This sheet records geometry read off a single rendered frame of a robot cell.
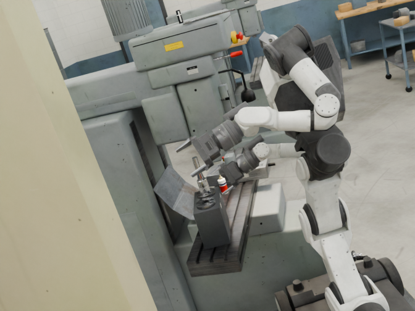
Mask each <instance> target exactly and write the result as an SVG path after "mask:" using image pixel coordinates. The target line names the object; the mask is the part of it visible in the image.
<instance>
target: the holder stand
mask: <svg viewBox="0 0 415 311"><path fill-rule="evenodd" d="M210 190H211V191H210V193H208V194H201V193H200V191H198V192H195V198H194V209H193V216H194V218H195V222H196V225H197V227H198V231H199V233H200V236H201V239H202V242H203V245H204V248H205V249H210V248H213V247H217V246H223V245H226V244H230V243H231V242H230V227H229V219H228V215H227V211H226V209H225V205H224V202H223V199H222V195H221V193H220V189H219V187H218V186H217V187H214V188H210Z"/></svg>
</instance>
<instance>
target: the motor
mask: <svg viewBox="0 0 415 311"><path fill-rule="evenodd" d="M100 1H101V4H102V6H103V9H104V12H105V15H106V18H107V21H108V23H109V26H110V29H111V32H112V35H113V36H114V37H113V38H114V41H115V42H116V43H118V42H121V41H126V40H129V39H132V38H136V37H139V36H142V35H145V34H147V33H150V32H152V31H153V30H154V29H153V26H152V23H151V20H150V17H149V14H148V10H147V8H146V4H145V1H144V0H100Z"/></svg>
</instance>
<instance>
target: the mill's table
mask: <svg viewBox="0 0 415 311"><path fill-rule="evenodd" d="M233 152H234V153H235V157H236V156H237V155H238V154H242V153H244V152H246V150H245V149H244V147H239V148H237V149H236V151H235V149H231V150H230V149H229V150H228V152H227V154H229V153H233ZM258 184H259V180H251V181H244V182H239V185H238V186H237V187H236V188H235V189H231V190H230V191H229V192H228V193H227V194H222V193H221V190H220V193H221V195H222V199H223V202H224V205H225V209H226V211H227V215H228V219H229V227H230V242H231V243H230V244H226V245H223V246H217V247H213V248H210V249H205V248H204V245H203V242H202V239H201V236H200V233H199V231H198V233H197V235H196V238H195V241H194V243H193V246H192V248H191V251H190V255H189V256H188V260H187V267H188V269H189V272H190V275H191V277H198V276H208V275H218V274H224V273H235V272H241V271H242V267H243V261H244V257H245V251H246V245H247V241H248V235H249V229H250V225H251V219H252V216H253V209H254V203H255V200H256V193H257V190H258ZM215 187H217V186H215ZM218 187H219V186H218ZM219 189H220V187H219Z"/></svg>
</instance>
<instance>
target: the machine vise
mask: <svg viewBox="0 0 415 311"><path fill-rule="evenodd" d="M222 163H225V161H224V162H223V160H221V163H220V164H222ZM269 163H270V160H269V159H265V160H264V161H261V162H260V163H259V166H258V167H257V168H255V169H254V170H253V171H251V172H250V173H249V174H246V173H244V177H243V178H242V179H240V180H238V182H244V181H251V180H259V179H264V178H268V177H269V173H270V168H271V166H270V167H268V164H269ZM220 164H217V165H213V166H212V167H211V168H210V169H209V172H208V174H207V176H206V178H207V182H208V185H209V187H212V186H219V183H218V179H219V175H221V176H222V177H223V178H225V181H226V184H231V182H230V181H229V180H228V178H227V177H226V175H225V173H224V172H223V171H222V169H220V170H218V171H216V172H215V173H213V174H212V175H210V173H211V172H212V171H213V170H215V169H216V168H217V167H218V165H220Z"/></svg>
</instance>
